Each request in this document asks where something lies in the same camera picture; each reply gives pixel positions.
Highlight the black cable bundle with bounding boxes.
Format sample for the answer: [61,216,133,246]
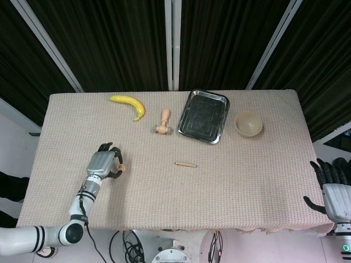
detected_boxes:
[109,230,150,263]

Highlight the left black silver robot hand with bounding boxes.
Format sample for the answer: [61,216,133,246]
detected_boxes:
[86,142,124,181]

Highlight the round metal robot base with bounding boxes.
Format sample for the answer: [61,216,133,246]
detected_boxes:
[150,237,193,263]

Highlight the black and red cable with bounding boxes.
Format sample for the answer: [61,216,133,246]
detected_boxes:
[208,231,224,263]

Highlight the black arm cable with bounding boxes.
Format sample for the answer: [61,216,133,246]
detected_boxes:
[78,191,107,263]

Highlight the white metal frame bar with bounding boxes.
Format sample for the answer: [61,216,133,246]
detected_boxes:
[312,122,351,146]
[0,96,42,135]

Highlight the beige plastic bowl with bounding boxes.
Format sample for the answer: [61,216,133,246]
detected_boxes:
[234,111,263,138]

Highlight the yellow banana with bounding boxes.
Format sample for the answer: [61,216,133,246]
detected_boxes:
[109,94,146,122]

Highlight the pink woven tablecloth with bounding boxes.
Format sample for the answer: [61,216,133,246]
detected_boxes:
[16,89,334,238]

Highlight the white metal frame post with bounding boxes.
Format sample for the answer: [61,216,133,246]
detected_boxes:
[245,0,304,90]
[163,0,174,92]
[10,0,83,93]
[172,0,182,91]

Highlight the black pleated curtain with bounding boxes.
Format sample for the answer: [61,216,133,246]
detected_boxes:
[27,0,168,93]
[179,0,293,91]
[0,0,77,127]
[252,0,351,142]

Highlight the peach toy hammer grey ends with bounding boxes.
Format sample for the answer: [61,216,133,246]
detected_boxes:
[152,108,174,135]

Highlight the black and white shoe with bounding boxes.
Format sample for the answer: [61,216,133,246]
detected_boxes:
[37,245,58,258]

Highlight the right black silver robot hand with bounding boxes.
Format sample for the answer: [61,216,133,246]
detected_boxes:
[303,157,351,224]

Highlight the rectangular metal tray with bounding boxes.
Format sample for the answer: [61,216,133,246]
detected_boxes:
[177,88,230,145]

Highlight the black clothed leg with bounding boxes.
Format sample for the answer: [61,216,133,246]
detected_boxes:
[0,210,19,228]
[0,171,30,203]

